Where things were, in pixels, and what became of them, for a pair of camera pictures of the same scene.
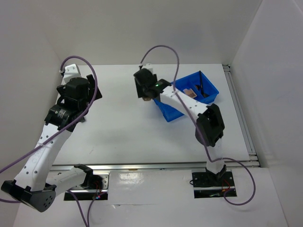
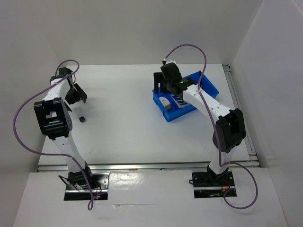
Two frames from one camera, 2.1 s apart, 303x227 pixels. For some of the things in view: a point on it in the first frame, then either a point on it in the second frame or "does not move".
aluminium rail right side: [241, 117] does not move
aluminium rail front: [155, 166] does not move
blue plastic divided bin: [203, 87] does not move
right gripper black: [140, 91] to [158, 78]
